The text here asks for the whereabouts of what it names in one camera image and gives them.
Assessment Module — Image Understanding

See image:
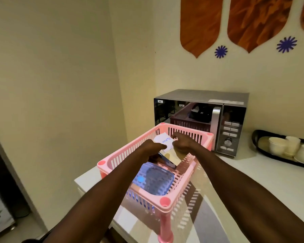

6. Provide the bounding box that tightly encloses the person's right forearm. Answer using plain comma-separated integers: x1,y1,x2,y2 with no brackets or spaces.
191,144,304,243

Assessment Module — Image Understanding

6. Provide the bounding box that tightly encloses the person's left hand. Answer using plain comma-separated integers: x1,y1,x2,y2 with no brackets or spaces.
137,139,168,165

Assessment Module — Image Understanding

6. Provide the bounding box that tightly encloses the person's left forearm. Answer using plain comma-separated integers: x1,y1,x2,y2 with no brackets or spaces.
21,147,152,243

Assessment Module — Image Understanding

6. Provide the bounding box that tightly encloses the person's right hand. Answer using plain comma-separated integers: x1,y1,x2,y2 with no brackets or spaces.
171,132,201,156

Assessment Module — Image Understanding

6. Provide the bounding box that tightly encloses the blue lidded plastic container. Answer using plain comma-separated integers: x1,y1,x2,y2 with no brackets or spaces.
126,162,175,211

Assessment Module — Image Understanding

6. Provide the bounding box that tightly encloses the white paper note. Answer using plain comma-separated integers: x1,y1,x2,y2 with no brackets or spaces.
153,132,175,152

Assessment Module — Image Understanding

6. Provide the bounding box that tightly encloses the pink plastic basket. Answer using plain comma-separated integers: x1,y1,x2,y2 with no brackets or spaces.
97,122,215,243

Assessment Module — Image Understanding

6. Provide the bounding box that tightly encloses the silver microwave oven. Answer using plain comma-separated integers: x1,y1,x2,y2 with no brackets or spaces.
154,89,249,158

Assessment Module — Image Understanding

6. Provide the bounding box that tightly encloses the black oval tray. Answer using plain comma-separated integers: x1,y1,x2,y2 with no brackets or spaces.
252,129,304,171

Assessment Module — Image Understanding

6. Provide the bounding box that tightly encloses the black smartphone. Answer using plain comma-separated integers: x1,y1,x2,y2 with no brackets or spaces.
157,153,178,170

